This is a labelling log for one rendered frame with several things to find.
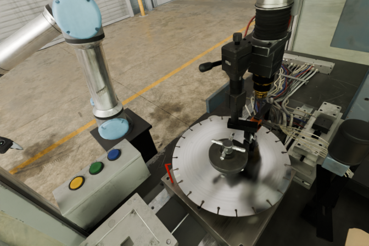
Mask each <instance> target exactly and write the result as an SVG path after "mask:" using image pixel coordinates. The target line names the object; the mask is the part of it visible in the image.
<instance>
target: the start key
mask: <svg viewBox="0 0 369 246"><path fill-rule="evenodd" d="M101 168H102V164H101V163H100V162H95V163H93V164H92V165H91V166H90V172H91V173H93V174H95V173H97V172H98V171H100V170H101Z"/></svg>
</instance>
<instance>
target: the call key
mask: <svg viewBox="0 0 369 246"><path fill-rule="evenodd" d="M82 182H83V178H82V177H77V178H75V179H74V180H73V181H72V182H71V184H70V187H71V188H72V189H75V188H77V187H79V186H80V185H81V184H82Z"/></svg>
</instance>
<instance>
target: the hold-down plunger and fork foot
mask: <svg viewBox="0 0 369 246"><path fill-rule="evenodd" d="M225 63H226V64H228V65H231V62H229V61H225ZM227 128H231V129H235V130H242V131H244V138H245V139H247V140H248V141H250V136H251V134H252V135H253V138H254V137H255V133H257V129H258V122H254V121H247V120H240V119H239V110H237V111H233V110H231V118H228V122H227Z"/></svg>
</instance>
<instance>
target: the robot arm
mask: <svg viewBox="0 0 369 246"><path fill-rule="evenodd" d="M61 33H63V36H64V39H65V42H66V43H67V44H69V45H71V46H73V48H74V50H75V53H76V56H77V58H78V61H79V64H80V67H81V69H82V72H83V75H84V77H85V80H86V83H87V86H88V89H89V91H90V94H91V97H92V98H91V99H90V102H91V105H92V106H93V115H94V117H95V120H96V122H97V125H98V132H99V134H100V135H101V136H102V137H103V138H105V139H120V138H123V137H125V136H127V135H128V134H129V133H130V132H131V131H132V129H133V126H134V124H133V121H132V119H131V118H130V117H129V116H128V115H127V114H126V113H125V112H124V108H123V105H122V103H121V102H120V101H119V99H118V97H117V94H116V93H115V90H114V86H113V82H112V79H111V76H110V71H109V68H108V64H107V60H106V57H105V53H104V49H103V46H102V42H103V40H104V39H105V34H104V30H103V27H102V16H101V13H100V10H99V7H98V5H97V4H96V2H95V1H94V0H52V1H51V2H50V3H48V4H47V5H46V6H44V12H43V13H42V14H40V15H39V16H37V17H36V18H34V19H33V20H31V21H30V22H29V23H27V24H26V25H25V26H23V27H22V28H20V29H19V30H18V31H16V32H15V33H13V34H12V35H10V36H9V37H8V38H6V39H5V40H4V41H2V42H1V43H0V77H2V76H3V75H4V74H6V73H7V72H9V71H10V70H11V69H13V68H14V67H16V66H17V65H18V64H20V63H21V62H23V61H24V60H25V59H27V58H28V57H29V56H31V55H32V54H34V53H35V52H37V51H38V50H39V49H41V48H42V47H43V46H45V45H46V44H48V43H49V42H50V41H52V40H53V39H55V38H56V37H57V36H59V35H60V34H61ZM8 149H16V150H23V148H22V147H21V146H20V145H19V144H17V143H15V142H14V141H12V140H11V139H9V138H5V137H1V136H0V154H4V153H6V152H7V150H8Z"/></svg>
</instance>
